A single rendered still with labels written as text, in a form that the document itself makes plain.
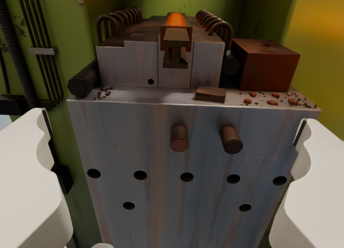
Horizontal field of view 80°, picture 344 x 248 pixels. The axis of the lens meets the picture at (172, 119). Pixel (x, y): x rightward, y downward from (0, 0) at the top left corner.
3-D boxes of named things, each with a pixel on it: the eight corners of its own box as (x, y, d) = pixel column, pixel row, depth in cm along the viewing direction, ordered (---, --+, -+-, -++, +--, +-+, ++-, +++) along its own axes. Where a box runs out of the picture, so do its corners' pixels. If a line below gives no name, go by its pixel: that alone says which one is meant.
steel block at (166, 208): (252, 260, 54) (323, 110, 30) (105, 254, 53) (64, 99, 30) (216, 134, 101) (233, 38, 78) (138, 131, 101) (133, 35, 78)
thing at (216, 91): (194, 99, 32) (195, 92, 31) (197, 91, 35) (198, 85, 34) (224, 103, 31) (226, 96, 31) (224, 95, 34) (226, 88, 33)
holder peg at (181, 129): (188, 153, 30) (189, 138, 29) (169, 152, 30) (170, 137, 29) (187, 137, 33) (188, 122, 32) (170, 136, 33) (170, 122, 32)
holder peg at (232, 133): (241, 155, 30) (245, 140, 29) (222, 154, 30) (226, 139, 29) (234, 138, 33) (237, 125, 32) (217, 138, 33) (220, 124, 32)
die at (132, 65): (217, 90, 35) (226, 37, 31) (101, 85, 35) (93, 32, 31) (197, 41, 71) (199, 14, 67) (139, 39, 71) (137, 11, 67)
